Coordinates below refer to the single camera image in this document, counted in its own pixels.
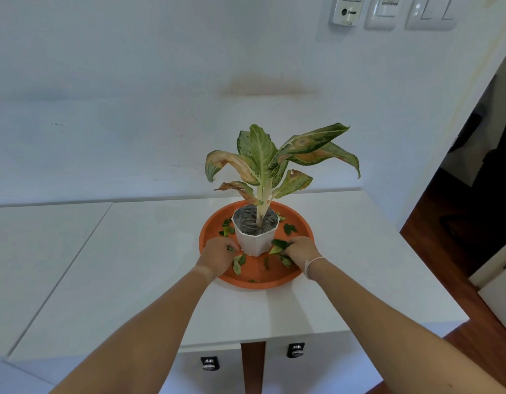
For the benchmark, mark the person's left hand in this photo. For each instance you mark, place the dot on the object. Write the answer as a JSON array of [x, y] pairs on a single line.
[[214, 256]]

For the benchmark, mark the person's right hand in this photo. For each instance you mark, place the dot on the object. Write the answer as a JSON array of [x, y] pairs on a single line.
[[304, 251]]

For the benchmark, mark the person's left fingers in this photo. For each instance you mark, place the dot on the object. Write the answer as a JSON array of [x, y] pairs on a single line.
[[230, 252]]

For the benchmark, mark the person's right fingers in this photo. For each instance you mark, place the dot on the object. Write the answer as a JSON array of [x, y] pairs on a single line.
[[289, 251]]

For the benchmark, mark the green cut leaf piece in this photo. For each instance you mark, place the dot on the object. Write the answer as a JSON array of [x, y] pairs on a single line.
[[280, 244]]

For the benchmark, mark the person's right forearm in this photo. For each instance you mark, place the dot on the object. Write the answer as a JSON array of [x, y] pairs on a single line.
[[380, 324]]

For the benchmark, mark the person's left forearm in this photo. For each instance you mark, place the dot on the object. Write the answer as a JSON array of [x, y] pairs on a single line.
[[154, 324]]

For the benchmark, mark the scattered green leaf scraps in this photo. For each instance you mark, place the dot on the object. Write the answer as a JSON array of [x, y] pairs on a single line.
[[289, 228]]

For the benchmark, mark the white wrist band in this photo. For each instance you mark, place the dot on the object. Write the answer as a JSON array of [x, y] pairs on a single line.
[[308, 264]]

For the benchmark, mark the white faceted plant pot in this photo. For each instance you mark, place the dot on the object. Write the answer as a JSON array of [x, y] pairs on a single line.
[[255, 242]]

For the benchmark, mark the orange round plastic tray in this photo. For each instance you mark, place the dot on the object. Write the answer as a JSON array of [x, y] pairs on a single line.
[[214, 225]]

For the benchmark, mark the dark potting soil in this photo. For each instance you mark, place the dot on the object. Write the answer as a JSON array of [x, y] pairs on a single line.
[[246, 221]]

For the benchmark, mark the black silver drawer knob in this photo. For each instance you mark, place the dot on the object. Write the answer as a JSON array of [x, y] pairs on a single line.
[[296, 350], [209, 363]]

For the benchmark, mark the variegated green leafy plant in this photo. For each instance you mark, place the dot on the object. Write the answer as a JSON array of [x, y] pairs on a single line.
[[261, 151]]

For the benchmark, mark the white drawer cabinet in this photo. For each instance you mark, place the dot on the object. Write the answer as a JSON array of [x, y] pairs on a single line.
[[331, 359]]

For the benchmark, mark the white wall remote control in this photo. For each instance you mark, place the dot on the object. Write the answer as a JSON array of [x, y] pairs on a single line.
[[348, 10]]

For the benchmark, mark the white wall thermostat panel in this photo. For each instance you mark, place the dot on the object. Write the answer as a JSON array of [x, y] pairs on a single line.
[[383, 14]]

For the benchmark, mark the white light switch plate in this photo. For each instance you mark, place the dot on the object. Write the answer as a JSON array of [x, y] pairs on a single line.
[[435, 14]]

